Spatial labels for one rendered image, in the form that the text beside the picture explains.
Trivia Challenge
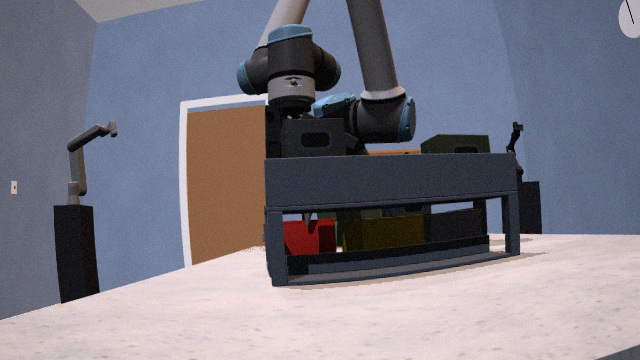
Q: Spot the red bin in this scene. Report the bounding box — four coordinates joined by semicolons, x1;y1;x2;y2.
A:
283;219;337;255

